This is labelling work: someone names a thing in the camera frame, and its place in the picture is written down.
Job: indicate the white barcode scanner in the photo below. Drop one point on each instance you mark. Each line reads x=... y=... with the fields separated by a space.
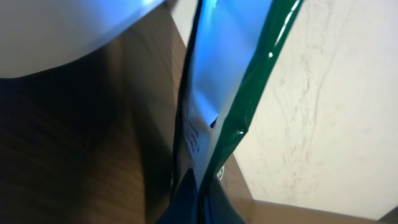
x=37 y=35

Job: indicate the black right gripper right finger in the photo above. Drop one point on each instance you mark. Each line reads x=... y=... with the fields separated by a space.
x=217 y=209

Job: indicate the green grip gloves package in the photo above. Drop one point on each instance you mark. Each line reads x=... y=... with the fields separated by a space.
x=231 y=52

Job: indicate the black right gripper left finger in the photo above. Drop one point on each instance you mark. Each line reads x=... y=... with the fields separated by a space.
x=183 y=207

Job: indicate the brown cardboard panel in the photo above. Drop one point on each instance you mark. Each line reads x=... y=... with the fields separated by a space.
x=342 y=198

